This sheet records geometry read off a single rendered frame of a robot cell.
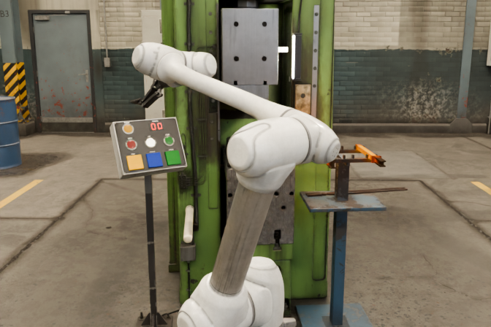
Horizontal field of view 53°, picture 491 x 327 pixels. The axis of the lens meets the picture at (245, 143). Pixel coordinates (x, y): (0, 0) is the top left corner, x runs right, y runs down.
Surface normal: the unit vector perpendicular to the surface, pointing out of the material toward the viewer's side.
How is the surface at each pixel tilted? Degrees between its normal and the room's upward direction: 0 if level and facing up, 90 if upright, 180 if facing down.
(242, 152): 84
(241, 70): 90
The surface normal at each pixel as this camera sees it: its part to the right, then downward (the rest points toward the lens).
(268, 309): 0.64, 0.17
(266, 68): 0.09, 0.20
